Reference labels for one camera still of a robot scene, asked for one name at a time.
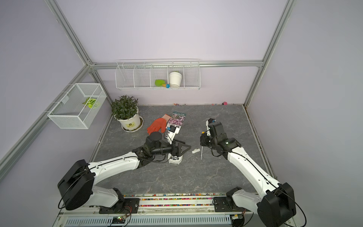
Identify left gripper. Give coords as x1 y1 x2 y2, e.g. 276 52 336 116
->
151 138 191 157

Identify green toy trowel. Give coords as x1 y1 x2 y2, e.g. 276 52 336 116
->
155 79 170 89

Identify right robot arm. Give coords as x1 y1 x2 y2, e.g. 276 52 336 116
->
200 118 297 227

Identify green item in basket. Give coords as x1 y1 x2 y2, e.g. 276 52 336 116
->
82 97 100 109

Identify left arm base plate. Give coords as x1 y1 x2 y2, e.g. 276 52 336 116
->
99 198 140 214

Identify white wire basket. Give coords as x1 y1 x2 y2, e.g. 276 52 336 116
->
47 83 106 130

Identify small white pot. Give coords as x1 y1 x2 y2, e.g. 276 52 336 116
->
169 72 182 88

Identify long white wire shelf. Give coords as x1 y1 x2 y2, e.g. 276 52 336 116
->
115 59 201 90

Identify white alarm device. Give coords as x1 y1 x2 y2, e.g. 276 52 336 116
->
168 154 183 165

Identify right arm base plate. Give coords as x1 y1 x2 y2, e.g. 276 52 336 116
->
212 196 249 212

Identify flower seed packet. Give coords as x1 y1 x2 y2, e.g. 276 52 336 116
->
166 112 186 132

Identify white battery cover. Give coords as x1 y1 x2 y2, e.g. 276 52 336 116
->
192 148 200 154

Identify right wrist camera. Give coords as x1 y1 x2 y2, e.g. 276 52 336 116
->
206 118 216 129

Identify white vent grille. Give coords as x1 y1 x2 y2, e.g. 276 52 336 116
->
62 214 232 227

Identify orange rubber glove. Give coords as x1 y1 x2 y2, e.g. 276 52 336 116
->
147 114 171 135

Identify potted green plant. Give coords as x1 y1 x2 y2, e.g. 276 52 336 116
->
111 95 143 132

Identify yellow handled screwdriver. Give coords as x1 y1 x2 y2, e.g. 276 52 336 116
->
200 131 205 160

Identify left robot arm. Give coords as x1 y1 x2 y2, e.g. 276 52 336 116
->
57 132 191 214

